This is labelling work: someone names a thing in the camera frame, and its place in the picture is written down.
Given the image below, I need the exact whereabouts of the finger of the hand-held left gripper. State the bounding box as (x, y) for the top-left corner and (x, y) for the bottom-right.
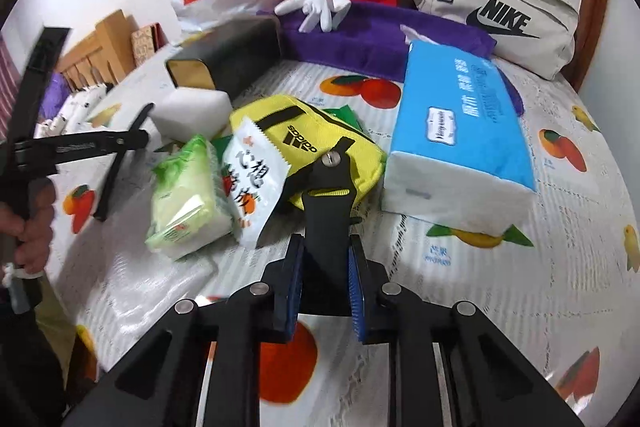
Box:
(30, 102), (157, 223)
(5, 26), (71, 144)

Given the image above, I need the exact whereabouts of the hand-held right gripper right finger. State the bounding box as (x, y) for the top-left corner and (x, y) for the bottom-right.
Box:
(348, 234), (586, 427)

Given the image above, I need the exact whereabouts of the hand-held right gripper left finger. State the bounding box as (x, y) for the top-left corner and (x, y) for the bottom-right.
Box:
(62, 234), (306, 427)

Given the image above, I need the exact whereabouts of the black hinged plastic bar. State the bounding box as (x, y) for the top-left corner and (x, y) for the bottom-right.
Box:
(299, 139), (357, 315)

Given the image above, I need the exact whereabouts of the white foam sponge block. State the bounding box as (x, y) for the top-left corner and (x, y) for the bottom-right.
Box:
(151, 86), (232, 142)

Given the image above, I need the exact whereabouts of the green and white tissue pack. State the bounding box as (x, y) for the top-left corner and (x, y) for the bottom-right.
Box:
(144, 134), (237, 263)

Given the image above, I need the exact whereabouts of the white orange-print snack packet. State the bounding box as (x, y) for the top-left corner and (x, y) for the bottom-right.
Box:
(221, 117), (292, 250)

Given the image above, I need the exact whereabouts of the yellow zip pouch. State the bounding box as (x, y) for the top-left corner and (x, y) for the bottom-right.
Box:
(229, 94), (388, 211)

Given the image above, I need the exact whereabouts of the purple fabric storage box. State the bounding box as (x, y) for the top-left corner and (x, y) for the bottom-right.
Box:
(256, 0), (525, 118)

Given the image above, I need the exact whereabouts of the person's left hand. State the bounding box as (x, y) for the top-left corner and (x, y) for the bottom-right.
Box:
(0, 178), (57, 276)

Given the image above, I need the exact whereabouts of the purple cloth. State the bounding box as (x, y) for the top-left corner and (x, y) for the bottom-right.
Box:
(42, 72), (72, 118)

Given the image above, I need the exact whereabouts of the red striped cloth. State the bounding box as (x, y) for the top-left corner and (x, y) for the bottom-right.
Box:
(0, 32), (22, 142)

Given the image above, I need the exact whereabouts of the white spotted cloth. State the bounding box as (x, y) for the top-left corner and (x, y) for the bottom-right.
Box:
(36, 84), (109, 140)

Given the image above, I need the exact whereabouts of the brown patterned box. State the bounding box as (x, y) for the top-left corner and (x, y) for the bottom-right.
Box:
(131, 23), (167, 68)

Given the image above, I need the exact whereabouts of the fruit printed bed sheet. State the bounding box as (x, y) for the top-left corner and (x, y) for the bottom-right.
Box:
(30, 57), (640, 427)

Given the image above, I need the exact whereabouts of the black box with gold end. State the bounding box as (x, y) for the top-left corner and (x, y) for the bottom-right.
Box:
(165, 16), (284, 95)

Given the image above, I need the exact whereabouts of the blue tissue pack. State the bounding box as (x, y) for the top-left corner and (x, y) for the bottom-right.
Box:
(381, 41), (537, 234)

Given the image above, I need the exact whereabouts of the white glove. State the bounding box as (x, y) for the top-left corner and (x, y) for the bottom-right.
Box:
(274, 0), (352, 34)

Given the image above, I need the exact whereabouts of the beige waist bag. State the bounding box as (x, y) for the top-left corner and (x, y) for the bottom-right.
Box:
(404, 0), (581, 81)

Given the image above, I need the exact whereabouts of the light wooden slatted frame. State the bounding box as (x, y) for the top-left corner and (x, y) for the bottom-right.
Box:
(54, 9), (142, 92)

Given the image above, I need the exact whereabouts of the brown wooden bed frame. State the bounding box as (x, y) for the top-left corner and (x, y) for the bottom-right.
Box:
(574, 0), (614, 94)

